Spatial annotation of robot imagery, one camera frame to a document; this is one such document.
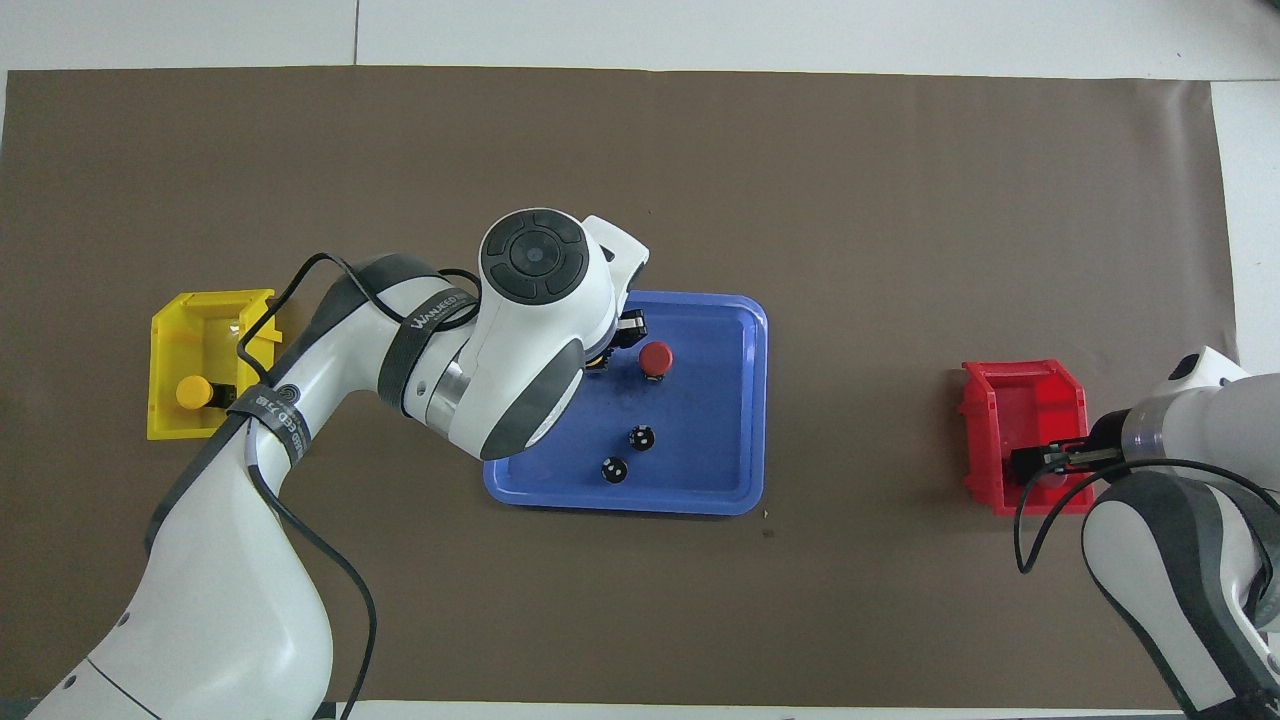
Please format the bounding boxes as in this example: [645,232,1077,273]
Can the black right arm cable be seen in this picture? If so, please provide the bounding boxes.
[1014,455,1280,576]

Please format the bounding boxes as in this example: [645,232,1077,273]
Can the yellow plastic bin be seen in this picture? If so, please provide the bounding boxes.
[147,289,284,442]

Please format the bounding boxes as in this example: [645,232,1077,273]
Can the blue plastic tray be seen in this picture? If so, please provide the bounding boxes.
[483,290,769,517]

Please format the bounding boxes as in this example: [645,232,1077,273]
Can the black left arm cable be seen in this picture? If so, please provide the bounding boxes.
[235,252,483,720]

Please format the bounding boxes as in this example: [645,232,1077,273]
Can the brown paper mat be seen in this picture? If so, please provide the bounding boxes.
[0,66,1241,706]

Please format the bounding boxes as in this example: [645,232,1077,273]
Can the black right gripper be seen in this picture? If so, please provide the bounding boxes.
[1012,408,1129,479]

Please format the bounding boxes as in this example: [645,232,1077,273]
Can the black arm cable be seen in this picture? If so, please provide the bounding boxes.
[1014,455,1280,576]
[235,252,483,720]

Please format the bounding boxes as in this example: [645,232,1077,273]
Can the red plastic bin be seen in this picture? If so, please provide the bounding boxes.
[958,358,1096,517]

